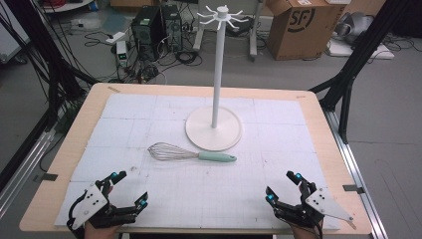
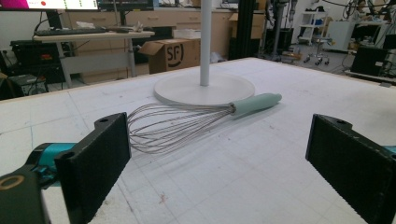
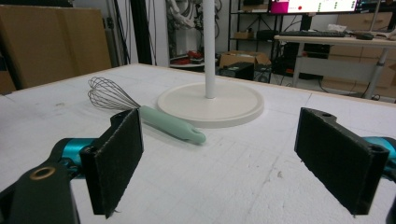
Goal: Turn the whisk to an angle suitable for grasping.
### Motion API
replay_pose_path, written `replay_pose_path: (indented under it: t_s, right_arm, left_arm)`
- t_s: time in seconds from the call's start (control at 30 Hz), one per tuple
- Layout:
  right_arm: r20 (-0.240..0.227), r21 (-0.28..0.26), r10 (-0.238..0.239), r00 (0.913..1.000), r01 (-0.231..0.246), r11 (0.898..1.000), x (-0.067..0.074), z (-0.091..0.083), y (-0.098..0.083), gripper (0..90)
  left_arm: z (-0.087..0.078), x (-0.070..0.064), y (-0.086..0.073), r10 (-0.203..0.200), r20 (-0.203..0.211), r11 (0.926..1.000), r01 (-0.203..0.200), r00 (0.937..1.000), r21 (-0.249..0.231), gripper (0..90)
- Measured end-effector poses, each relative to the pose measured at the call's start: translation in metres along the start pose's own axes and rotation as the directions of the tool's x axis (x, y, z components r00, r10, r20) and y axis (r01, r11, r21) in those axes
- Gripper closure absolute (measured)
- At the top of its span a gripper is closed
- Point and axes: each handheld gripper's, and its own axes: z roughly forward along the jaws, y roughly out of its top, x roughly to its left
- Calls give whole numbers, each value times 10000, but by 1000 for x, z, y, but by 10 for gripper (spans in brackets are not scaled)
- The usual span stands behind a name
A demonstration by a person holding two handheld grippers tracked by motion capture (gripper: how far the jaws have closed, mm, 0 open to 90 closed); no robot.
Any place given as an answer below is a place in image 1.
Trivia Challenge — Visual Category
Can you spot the white stand leg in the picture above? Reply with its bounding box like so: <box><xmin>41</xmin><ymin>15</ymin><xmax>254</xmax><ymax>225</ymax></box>
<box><xmin>193</xmin><ymin>0</ymin><xmax>207</xmax><ymax>52</ymax></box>
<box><xmin>248</xmin><ymin>0</ymin><xmax>261</xmax><ymax>63</ymax></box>

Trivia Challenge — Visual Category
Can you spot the black table clip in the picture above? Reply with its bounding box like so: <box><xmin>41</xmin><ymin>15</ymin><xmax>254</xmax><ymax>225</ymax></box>
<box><xmin>342</xmin><ymin>183</ymin><xmax>366</xmax><ymax>195</ymax></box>
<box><xmin>32</xmin><ymin>172</ymin><xmax>60</xmax><ymax>182</ymax></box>

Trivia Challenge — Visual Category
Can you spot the person's left hand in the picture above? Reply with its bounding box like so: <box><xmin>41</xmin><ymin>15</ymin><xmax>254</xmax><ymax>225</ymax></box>
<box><xmin>84</xmin><ymin>221</ymin><xmax>121</xmax><ymax>239</ymax></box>

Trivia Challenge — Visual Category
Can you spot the white flat board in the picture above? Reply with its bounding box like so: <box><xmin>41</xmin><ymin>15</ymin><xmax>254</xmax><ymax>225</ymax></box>
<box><xmin>327</xmin><ymin>37</ymin><xmax>396</xmax><ymax>61</ymax></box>

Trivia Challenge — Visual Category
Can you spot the slim black computer tower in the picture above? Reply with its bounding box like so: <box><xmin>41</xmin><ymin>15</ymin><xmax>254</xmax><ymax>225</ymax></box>
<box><xmin>160</xmin><ymin>4</ymin><xmax>184</xmax><ymax>53</ymax></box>

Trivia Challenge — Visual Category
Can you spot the grey bag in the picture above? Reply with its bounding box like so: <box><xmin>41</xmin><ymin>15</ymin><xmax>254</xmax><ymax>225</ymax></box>
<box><xmin>333</xmin><ymin>11</ymin><xmax>375</xmax><ymax>47</ymax></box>

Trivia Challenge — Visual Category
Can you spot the white grid mat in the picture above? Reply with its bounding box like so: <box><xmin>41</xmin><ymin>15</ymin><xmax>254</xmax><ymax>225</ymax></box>
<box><xmin>54</xmin><ymin>93</ymin><xmax>341</xmax><ymax>231</ymax></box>

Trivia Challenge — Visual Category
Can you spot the black metal frame strut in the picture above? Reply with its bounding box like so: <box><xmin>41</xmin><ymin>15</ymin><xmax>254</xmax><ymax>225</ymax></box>
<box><xmin>0</xmin><ymin>0</ymin><xmax>100</xmax><ymax>190</ymax></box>
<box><xmin>308</xmin><ymin>0</ymin><xmax>414</xmax><ymax>145</ymax></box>

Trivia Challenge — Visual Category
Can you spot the white hook stand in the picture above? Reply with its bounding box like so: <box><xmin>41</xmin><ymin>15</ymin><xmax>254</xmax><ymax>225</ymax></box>
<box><xmin>184</xmin><ymin>4</ymin><xmax>250</xmax><ymax>152</ymax></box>

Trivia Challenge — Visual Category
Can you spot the round white table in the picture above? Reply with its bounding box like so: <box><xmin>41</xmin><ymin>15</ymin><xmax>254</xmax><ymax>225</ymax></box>
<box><xmin>42</xmin><ymin>0</ymin><xmax>95</xmax><ymax>15</ymax></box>

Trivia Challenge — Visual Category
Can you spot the large black computer tower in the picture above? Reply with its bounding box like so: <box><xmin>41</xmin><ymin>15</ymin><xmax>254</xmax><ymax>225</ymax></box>
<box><xmin>130</xmin><ymin>5</ymin><xmax>164</xmax><ymax>62</ymax></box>

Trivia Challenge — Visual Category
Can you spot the aluminium rail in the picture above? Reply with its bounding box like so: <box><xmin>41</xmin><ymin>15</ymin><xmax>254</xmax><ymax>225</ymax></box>
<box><xmin>322</xmin><ymin>109</ymin><xmax>389</xmax><ymax>239</ymax></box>
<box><xmin>0</xmin><ymin>128</ymin><xmax>57</xmax><ymax>218</ymax></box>

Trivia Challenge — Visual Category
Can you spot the coiled black cable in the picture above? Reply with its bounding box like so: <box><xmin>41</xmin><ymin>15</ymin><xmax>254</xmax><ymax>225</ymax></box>
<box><xmin>174</xmin><ymin>49</ymin><xmax>204</xmax><ymax>68</ymax></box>

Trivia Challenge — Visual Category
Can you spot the white power strip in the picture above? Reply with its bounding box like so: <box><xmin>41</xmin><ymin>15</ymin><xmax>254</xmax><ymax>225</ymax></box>
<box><xmin>105</xmin><ymin>31</ymin><xmax>126</xmax><ymax>46</ymax></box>

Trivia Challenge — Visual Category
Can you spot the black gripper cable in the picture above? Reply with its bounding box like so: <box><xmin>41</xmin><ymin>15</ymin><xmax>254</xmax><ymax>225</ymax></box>
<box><xmin>66</xmin><ymin>194</ymin><xmax>88</xmax><ymax>238</ymax></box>

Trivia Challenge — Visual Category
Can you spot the small white device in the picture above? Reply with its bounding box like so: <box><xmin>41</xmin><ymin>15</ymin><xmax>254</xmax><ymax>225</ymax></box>
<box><xmin>115</xmin><ymin>40</ymin><xmax>129</xmax><ymax>68</ymax></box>

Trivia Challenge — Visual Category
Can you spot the brown cardboard box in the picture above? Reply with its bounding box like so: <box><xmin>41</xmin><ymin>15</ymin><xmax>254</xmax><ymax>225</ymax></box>
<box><xmin>266</xmin><ymin>0</ymin><xmax>348</xmax><ymax>62</ymax></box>

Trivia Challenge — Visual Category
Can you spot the white panel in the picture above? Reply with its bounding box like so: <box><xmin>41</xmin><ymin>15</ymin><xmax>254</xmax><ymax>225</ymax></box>
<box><xmin>0</xmin><ymin>0</ymin><xmax>32</xmax><ymax>65</ymax></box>

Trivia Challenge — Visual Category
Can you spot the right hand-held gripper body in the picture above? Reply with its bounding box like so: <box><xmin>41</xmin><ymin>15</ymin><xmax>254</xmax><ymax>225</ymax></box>
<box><xmin>274</xmin><ymin>180</ymin><xmax>354</xmax><ymax>230</ymax></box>

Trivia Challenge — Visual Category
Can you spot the person's right hand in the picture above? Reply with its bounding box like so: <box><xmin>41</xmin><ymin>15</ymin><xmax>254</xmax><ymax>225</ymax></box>
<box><xmin>288</xmin><ymin>224</ymin><xmax>322</xmax><ymax>239</ymax></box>

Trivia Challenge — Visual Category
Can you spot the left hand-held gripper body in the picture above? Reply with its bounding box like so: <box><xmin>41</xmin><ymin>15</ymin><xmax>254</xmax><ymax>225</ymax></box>
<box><xmin>68</xmin><ymin>178</ymin><xmax>139</xmax><ymax>231</ymax></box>

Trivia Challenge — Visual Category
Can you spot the wire whisk with green handle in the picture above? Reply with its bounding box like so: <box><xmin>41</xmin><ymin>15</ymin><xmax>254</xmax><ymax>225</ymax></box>
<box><xmin>146</xmin><ymin>141</ymin><xmax>238</xmax><ymax>163</ymax></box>

